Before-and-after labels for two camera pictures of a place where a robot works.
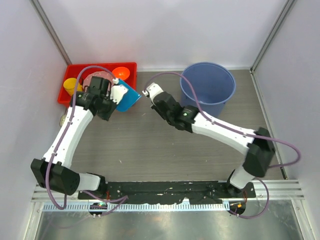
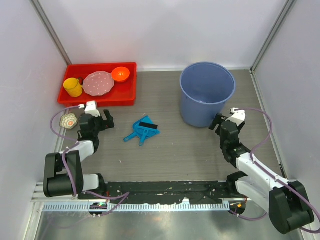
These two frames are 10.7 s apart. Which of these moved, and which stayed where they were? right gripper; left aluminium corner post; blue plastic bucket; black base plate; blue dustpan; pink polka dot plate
Moved: blue dustpan; right gripper
Stayed: black base plate; pink polka dot plate; left aluminium corner post; blue plastic bucket
